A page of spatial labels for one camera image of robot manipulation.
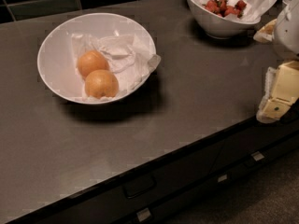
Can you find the large white bowl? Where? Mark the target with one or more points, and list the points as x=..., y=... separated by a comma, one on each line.
x=55, y=61

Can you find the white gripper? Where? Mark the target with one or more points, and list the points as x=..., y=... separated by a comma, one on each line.
x=287, y=32

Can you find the white paper towel in bowl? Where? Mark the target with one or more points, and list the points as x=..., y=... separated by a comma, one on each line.
x=129, y=59

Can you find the white bowl with strawberries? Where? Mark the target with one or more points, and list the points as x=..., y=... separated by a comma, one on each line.
x=222, y=27

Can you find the orange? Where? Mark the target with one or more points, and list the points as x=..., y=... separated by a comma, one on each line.
x=101, y=83
x=90, y=61

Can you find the red strawberries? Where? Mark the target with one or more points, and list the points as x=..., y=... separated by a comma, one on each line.
x=223, y=9

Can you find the lower black drawer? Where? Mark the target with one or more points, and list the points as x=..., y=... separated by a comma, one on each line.
x=172, y=203

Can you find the black drawer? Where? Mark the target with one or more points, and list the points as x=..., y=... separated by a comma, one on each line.
x=172, y=203
x=125, y=194

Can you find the upper black drawer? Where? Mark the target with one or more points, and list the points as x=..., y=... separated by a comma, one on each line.
x=125, y=194

